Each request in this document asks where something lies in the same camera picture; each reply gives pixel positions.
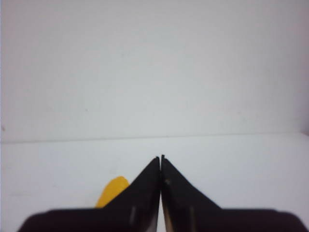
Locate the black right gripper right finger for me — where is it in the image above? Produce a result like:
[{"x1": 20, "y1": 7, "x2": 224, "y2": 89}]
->
[{"x1": 161, "y1": 156, "x2": 308, "y2": 232}]

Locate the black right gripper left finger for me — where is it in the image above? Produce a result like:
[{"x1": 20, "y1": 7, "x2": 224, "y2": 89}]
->
[{"x1": 19, "y1": 157, "x2": 160, "y2": 232}]

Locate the yellow corn cob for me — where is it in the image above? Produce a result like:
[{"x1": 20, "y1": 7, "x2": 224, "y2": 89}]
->
[{"x1": 95, "y1": 176, "x2": 129, "y2": 208}]

